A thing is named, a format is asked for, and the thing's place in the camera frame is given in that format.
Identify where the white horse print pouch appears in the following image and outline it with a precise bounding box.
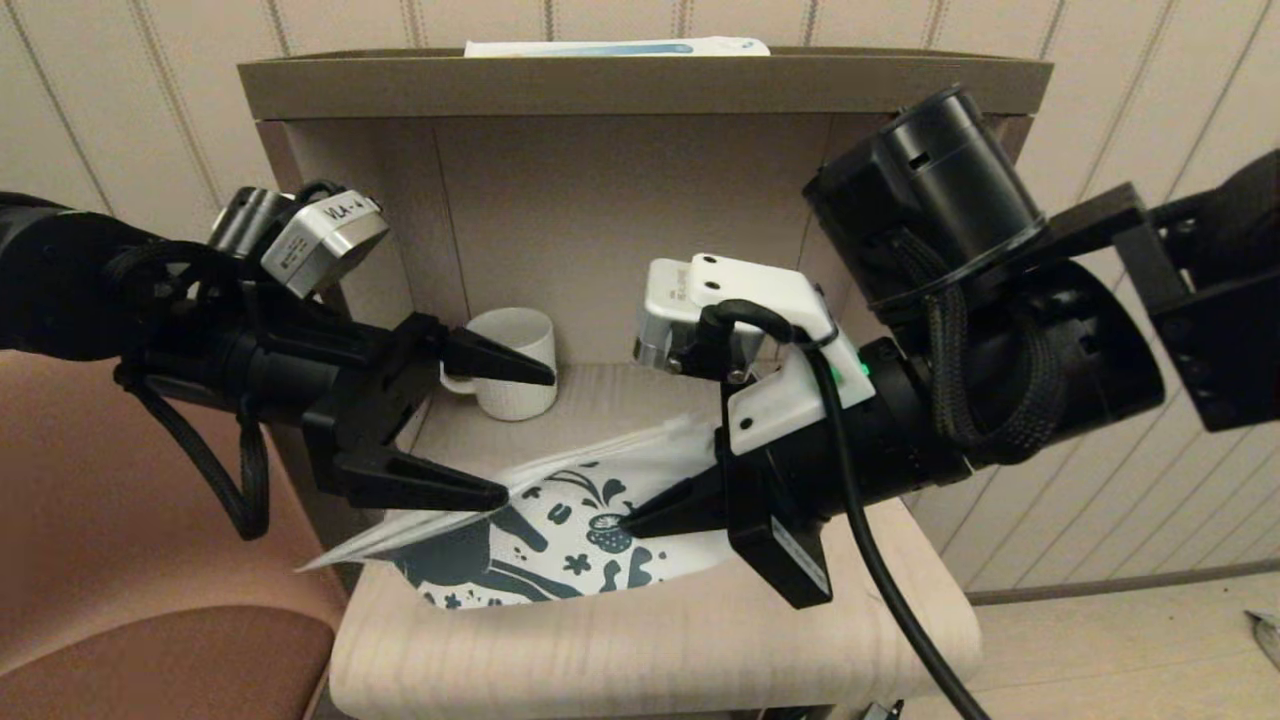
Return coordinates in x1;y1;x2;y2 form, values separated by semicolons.
297;415;736;609

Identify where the crumpled clear plastic bag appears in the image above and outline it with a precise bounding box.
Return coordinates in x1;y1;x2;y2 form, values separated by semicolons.
1245;610;1280;671

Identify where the white ribbed ceramic mug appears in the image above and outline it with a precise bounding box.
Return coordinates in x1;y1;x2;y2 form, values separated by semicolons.
440;307;558;422

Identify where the beige wooden desk shelf unit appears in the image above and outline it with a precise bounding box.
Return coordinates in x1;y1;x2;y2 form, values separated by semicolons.
238;48;1053;720

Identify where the pink chair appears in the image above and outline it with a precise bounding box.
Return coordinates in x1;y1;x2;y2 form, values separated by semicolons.
0;345;346;720

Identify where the white blue toothbrush box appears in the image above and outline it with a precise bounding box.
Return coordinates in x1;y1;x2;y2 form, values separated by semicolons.
465;36;771;59

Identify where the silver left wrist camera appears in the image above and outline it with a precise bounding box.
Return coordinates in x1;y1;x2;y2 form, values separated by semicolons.
210;183;391;299

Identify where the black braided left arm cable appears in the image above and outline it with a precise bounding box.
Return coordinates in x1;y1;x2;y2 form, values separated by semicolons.
115;365;271;541

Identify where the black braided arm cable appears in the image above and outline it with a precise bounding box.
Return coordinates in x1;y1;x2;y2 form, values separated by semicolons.
115;365;271;541
880;230;1069;468

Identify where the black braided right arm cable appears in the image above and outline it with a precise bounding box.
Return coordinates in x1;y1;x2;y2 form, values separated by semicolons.
880;230;1069;468

